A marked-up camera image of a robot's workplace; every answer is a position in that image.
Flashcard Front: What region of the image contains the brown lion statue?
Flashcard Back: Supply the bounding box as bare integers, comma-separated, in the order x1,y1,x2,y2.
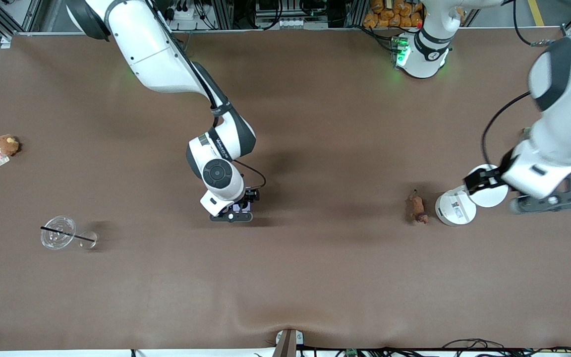
406,189,429,225

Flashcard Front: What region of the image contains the white round lid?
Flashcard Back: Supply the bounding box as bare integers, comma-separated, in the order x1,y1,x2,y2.
465,163,510,208

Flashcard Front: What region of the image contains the white cylindrical container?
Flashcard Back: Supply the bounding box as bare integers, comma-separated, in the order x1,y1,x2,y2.
435,185,477,227

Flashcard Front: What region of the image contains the brown table cloth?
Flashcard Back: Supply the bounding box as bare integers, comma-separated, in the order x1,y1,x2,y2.
0,27,571,351

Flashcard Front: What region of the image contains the bag of orange snacks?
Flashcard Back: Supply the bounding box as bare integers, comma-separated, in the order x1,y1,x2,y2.
363,0,426,29

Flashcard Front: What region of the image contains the black drinking straw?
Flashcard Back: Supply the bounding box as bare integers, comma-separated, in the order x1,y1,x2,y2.
40,227,96,243

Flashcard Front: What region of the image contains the white power strip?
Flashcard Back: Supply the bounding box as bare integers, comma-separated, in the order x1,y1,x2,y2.
164,2,203,21

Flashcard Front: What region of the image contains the clear plastic cup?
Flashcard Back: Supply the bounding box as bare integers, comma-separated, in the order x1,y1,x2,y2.
40,215,99,250

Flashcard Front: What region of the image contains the brown plush toy with tag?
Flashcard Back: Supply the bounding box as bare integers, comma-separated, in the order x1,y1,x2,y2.
0,134,21,167

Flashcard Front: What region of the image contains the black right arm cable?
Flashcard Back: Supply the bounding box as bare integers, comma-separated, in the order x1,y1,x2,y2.
144,0,267,190

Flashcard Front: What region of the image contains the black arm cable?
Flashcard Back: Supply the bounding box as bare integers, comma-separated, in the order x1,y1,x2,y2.
481,0,549,169
144,0,267,190

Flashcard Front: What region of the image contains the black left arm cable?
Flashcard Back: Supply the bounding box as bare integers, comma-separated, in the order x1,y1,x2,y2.
481,0,549,169

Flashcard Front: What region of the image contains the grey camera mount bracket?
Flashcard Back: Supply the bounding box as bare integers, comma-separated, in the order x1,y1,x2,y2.
273,328,305,357

